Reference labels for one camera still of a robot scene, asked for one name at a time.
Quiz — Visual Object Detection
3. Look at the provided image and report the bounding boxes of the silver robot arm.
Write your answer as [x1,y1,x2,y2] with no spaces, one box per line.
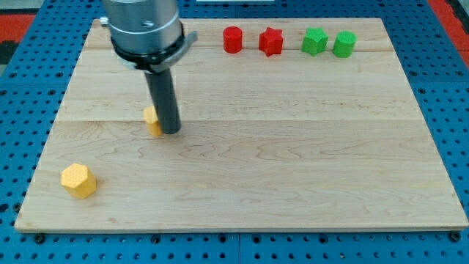
[101,0,198,134]

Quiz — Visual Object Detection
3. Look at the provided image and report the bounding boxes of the light wooden board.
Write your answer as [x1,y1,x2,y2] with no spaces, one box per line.
[15,18,468,234]

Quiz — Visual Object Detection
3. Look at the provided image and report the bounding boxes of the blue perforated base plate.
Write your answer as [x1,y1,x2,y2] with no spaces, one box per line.
[1,0,468,263]

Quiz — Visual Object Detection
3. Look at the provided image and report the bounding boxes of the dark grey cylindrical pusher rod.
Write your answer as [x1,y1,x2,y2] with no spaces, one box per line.
[145,69,181,134]

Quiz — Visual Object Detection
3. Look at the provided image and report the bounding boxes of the green star block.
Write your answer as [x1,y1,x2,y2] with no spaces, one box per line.
[301,27,328,56]

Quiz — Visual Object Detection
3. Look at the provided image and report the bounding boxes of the yellow heart block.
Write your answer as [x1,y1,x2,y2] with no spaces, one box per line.
[143,106,163,136]

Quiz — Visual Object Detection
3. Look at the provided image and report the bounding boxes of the red star block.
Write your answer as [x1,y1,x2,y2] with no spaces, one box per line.
[259,27,284,56]

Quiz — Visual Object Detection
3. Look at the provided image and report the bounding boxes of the yellow hexagon block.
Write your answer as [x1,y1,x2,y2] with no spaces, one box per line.
[61,163,97,199]

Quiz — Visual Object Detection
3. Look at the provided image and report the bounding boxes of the green cylinder block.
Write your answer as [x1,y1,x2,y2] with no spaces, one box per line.
[333,31,357,58]

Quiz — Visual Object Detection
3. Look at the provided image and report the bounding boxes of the red cylinder block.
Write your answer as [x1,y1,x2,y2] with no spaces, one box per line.
[223,26,243,54]

